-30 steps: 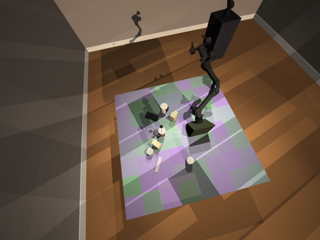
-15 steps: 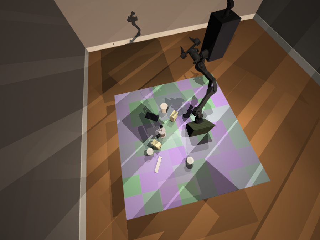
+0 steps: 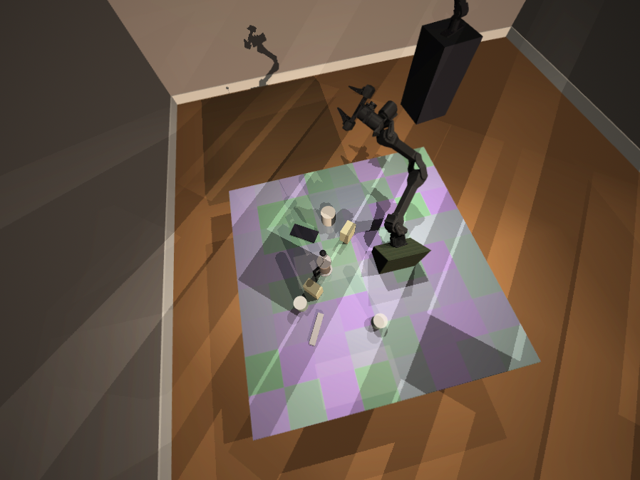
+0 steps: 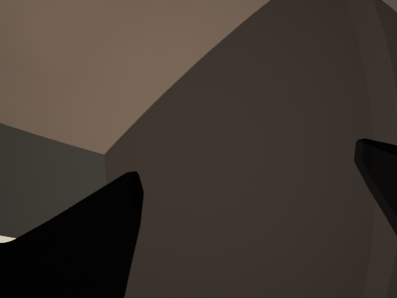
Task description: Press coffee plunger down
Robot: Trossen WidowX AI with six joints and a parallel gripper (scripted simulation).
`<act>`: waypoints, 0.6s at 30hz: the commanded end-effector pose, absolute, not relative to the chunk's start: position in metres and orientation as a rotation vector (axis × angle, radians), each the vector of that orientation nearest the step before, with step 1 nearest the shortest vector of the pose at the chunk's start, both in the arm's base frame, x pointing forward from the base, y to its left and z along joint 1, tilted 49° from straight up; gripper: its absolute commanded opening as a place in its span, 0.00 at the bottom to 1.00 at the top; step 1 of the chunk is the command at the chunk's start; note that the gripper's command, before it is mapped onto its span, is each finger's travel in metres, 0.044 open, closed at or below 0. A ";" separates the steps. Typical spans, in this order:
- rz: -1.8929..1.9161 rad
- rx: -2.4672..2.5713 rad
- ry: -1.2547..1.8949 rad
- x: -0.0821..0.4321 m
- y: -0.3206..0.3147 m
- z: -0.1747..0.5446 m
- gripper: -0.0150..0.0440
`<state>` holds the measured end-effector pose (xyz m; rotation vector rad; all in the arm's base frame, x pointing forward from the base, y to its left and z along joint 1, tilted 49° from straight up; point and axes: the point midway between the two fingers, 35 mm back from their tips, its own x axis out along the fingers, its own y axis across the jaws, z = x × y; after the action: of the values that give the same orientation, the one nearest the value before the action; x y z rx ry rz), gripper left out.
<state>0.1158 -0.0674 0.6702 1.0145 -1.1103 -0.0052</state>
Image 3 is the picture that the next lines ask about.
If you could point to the tan block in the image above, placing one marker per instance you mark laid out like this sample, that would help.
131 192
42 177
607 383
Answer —
347 232
313 288

